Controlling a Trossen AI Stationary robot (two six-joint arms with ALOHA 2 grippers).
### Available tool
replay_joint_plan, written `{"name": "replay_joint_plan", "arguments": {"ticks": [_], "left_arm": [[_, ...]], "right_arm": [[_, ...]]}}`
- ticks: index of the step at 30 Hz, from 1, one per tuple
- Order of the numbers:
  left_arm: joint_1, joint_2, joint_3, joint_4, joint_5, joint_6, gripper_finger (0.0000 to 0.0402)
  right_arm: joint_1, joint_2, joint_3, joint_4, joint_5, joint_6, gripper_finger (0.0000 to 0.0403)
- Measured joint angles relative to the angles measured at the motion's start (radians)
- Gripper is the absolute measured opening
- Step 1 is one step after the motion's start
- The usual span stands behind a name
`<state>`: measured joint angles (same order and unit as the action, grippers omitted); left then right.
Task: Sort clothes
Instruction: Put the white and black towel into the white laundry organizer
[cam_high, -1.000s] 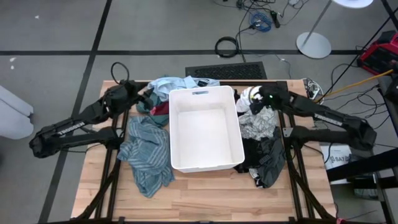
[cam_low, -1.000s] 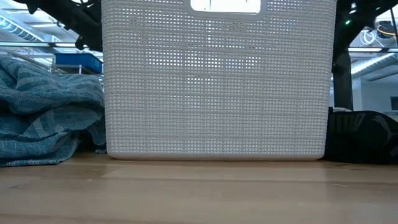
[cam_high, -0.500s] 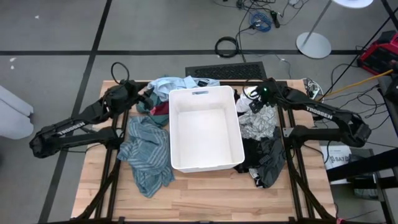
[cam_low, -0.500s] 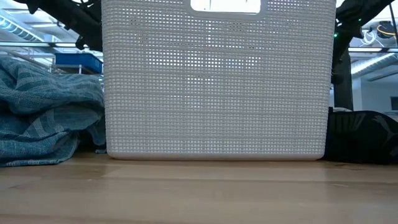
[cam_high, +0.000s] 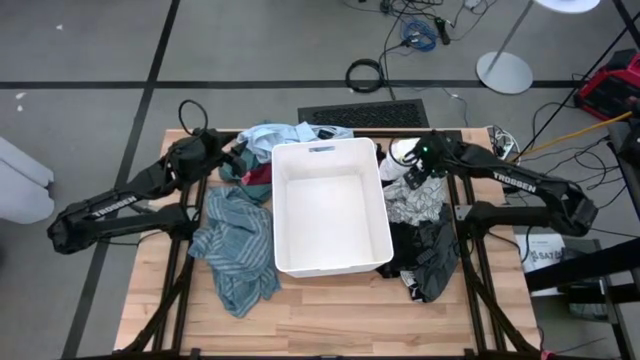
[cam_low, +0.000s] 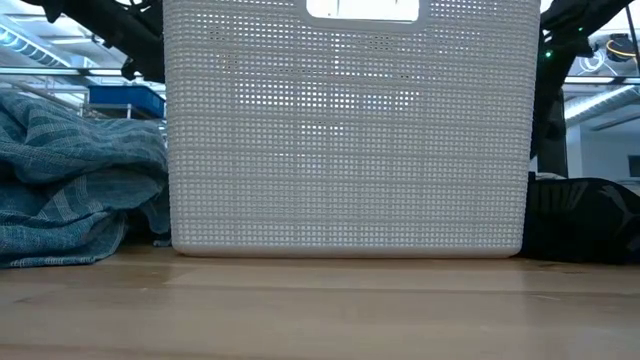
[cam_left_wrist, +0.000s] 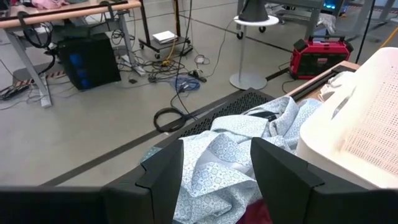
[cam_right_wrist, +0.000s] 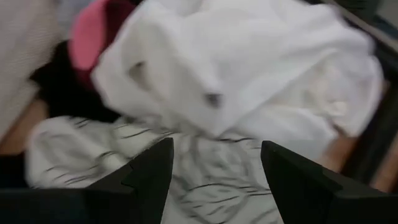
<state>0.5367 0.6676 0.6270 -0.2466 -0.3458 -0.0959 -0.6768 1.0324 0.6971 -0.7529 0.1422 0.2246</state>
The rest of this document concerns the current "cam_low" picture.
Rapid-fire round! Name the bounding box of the black garment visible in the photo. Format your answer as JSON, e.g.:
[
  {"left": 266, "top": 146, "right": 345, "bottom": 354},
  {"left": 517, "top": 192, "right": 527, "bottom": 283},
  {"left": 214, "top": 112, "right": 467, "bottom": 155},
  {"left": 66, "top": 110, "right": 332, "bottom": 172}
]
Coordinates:
[{"left": 518, "top": 171, "right": 640, "bottom": 266}]

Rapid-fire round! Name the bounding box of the white perforated plastic basket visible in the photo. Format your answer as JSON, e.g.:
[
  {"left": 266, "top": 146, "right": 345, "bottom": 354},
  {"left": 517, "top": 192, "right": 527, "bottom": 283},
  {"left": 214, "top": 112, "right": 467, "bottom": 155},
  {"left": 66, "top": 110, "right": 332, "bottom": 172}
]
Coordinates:
[{"left": 162, "top": 0, "right": 542, "bottom": 260}]

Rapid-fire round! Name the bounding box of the blue plastic bin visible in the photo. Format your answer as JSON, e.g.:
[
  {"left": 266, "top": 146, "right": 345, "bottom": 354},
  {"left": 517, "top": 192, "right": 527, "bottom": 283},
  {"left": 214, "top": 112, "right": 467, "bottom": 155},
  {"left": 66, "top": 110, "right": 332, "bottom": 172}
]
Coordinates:
[{"left": 87, "top": 84, "right": 167, "bottom": 120}]

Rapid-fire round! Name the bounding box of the black and yellow round device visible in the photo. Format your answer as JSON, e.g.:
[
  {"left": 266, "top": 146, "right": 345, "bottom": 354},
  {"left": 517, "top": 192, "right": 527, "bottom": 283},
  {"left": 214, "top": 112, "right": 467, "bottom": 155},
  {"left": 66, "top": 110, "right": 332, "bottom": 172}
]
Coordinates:
[{"left": 604, "top": 33, "right": 639, "bottom": 64}]

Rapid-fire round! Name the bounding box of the blue striped cloth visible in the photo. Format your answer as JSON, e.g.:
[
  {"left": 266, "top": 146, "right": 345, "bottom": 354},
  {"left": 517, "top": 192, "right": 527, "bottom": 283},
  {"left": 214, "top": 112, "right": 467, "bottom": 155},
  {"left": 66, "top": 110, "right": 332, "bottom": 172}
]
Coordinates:
[{"left": 0, "top": 88, "right": 172, "bottom": 270}]

